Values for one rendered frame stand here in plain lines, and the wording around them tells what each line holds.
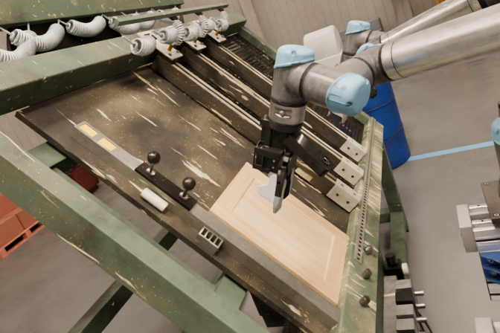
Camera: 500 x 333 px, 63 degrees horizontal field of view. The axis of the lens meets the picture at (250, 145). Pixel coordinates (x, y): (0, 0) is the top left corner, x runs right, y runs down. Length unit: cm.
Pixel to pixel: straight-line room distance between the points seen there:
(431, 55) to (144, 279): 78
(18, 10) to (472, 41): 169
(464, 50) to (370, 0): 988
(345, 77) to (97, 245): 69
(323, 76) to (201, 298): 59
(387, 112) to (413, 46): 339
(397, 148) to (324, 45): 283
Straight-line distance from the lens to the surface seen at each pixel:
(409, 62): 79
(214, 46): 232
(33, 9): 204
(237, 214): 134
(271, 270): 122
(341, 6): 1070
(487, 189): 147
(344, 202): 181
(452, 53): 76
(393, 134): 423
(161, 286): 104
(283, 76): 79
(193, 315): 105
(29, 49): 189
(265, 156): 87
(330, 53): 661
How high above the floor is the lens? 173
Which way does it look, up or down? 14 degrees down
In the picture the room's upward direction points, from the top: 21 degrees counter-clockwise
